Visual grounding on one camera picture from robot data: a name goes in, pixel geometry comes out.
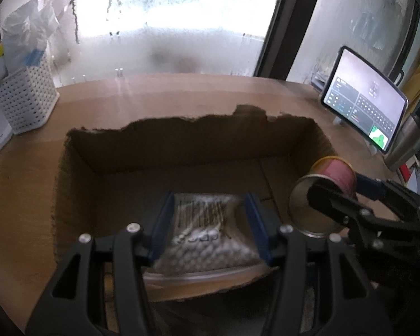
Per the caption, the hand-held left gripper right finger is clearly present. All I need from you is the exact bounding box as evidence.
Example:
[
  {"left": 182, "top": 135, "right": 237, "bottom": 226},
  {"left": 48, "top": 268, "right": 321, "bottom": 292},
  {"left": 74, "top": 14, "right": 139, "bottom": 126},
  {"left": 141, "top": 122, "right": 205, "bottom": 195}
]
[{"left": 244, "top": 192, "right": 394, "bottom": 336}]

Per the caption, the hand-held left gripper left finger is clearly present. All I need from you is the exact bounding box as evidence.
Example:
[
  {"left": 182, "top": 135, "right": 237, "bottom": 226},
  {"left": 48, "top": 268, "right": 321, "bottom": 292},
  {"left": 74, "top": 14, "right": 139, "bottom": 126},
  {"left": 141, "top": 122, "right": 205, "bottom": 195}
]
[{"left": 26, "top": 192, "right": 177, "bottom": 336}]

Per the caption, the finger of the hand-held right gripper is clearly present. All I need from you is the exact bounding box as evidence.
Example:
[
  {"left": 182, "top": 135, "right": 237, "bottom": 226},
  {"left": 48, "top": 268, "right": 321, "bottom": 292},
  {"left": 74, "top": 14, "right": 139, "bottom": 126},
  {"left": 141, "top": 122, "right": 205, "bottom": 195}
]
[
  {"left": 307, "top": 178, "right": 420, "bottom": 250},
  {"left": 353, "top": 173, "right": 420, "bottom": 220}
]

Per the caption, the pink label tin can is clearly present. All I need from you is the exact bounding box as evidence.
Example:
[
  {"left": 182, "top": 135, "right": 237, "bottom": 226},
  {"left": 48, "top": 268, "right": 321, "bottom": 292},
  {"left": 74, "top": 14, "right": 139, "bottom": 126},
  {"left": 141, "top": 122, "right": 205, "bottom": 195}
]
[{"left": 289, "top": 157, "right": 356, "bottom": 239}]

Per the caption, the clear plastic zip bag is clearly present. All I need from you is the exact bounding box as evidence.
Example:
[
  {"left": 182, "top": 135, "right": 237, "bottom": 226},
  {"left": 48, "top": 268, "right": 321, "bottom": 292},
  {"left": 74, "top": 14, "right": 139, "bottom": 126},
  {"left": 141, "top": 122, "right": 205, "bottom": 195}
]
[{"left": 143, "top": 192, "right": 270, "bottom": 282}]

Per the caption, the torn cardboard box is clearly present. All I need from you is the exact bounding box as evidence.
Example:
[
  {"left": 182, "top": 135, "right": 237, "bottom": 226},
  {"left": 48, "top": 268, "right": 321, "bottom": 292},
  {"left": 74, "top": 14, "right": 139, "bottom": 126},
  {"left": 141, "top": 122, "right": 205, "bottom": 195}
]
[{"left": 51, "top": 104, "right": 338, "bottom": 303}]

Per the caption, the small red item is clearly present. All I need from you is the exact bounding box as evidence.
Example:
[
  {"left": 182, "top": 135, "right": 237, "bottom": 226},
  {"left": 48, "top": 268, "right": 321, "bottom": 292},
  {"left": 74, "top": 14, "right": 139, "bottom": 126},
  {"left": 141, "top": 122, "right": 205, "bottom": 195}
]
[{"left": 398, "top": 164, "right": 413, "bottom": 183}]

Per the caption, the stainless steel tumbler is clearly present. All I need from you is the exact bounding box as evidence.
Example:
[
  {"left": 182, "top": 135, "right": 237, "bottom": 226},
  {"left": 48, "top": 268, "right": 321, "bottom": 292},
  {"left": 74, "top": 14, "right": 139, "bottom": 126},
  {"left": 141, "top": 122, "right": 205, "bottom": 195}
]
[{"left": 384, "top": 114, "right": 420, "bottom": 171}]

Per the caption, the tablet with lit screen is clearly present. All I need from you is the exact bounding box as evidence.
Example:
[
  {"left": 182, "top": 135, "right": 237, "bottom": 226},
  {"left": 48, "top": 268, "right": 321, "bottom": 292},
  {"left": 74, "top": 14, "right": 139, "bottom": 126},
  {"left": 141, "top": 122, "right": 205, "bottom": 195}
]
[{"left": 321, "top": 45, "right": 409, "bottom": 154}]

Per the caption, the small grey stacked object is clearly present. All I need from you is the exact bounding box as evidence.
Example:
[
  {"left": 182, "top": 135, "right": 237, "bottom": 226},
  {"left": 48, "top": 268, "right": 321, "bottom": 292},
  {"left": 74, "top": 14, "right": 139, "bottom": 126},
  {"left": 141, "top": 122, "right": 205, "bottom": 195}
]
[{"left": 311, "top": 72, "right": 331, "bottom": 93}]

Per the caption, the white perforated basket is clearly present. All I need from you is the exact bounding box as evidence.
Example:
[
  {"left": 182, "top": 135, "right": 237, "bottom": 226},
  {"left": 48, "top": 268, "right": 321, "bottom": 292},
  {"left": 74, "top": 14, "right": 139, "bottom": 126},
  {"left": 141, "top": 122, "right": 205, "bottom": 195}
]
[{"left": 0, "top": 53, "right": 60, "bottom": 135}]

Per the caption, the crumpled clear plastic bag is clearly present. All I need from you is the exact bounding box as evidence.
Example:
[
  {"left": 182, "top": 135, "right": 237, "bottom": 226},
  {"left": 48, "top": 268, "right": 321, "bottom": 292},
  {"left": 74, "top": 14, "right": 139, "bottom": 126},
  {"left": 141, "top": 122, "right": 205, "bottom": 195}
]
[{"left": 2, "top": 0, "right": 60, "bottom": 74}]

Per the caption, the dark window frame post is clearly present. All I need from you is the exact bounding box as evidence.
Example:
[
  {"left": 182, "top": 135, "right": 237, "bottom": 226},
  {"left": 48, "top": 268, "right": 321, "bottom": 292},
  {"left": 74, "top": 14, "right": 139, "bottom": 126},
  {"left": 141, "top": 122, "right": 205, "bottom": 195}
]
[{"left": 254, "top": 0, "right": 328, "bottom": 81}]

